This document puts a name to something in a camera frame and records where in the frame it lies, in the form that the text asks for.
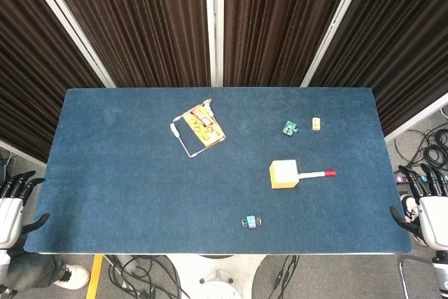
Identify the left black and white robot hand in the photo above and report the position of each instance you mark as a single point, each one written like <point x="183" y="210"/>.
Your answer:
<point x="10" y="218"/>

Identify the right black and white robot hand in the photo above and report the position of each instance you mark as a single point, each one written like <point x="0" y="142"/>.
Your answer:
<point x="434" y="218"/>

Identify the white marker with red cap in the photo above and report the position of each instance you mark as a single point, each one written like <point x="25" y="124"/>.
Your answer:
<point x="313" y="174"/>

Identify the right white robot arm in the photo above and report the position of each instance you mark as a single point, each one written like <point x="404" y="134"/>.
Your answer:
<point x="441" y="271"/>

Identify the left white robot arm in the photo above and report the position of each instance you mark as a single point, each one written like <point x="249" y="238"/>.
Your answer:
<point x="3" y="260"/>

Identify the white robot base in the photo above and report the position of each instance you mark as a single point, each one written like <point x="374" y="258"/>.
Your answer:
<point x="217" y="276"/>

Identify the dark green trouser leg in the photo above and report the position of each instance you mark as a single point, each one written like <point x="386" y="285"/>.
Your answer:
<point x="31" y="272"/>

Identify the white sneaker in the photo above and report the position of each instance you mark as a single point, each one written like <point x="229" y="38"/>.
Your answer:
<point x="73" y="277"/>

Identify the blue table mat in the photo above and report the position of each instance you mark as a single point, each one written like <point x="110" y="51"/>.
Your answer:
<point x="140" y="190"/>

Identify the small beige tile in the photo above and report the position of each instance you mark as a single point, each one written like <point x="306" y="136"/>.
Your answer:
<point x="316" y="124"/>

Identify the dark brown curtain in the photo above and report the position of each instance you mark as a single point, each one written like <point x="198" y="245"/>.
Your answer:
<point x="280" y="22"/>
<point x="395" y="40"/>
<point x="28" y="68"/>
<point x="140" y="22"/>

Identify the yellow cube with white face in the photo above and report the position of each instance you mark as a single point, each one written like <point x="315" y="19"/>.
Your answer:
<point x="284" y="173"/>

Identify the small green object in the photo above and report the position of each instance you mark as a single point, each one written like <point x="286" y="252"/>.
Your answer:
<point x="289" y="127"/>

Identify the blue binder clip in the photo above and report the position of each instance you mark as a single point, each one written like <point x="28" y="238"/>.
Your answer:
<point x="250" y="221"/>

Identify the yellow snack box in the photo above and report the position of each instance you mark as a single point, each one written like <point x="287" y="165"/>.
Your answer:
<point x="204" y="129"/>

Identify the white partition base rail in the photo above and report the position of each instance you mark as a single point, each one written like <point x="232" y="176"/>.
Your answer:
<point x="416" y="120"/>
<point x="21" y="153"/>

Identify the white partition frame post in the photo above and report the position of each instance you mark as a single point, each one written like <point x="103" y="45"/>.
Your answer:
<point x="214" y="22"/>
<point x="336" y="26"/>
<point x="70" y="29"/>

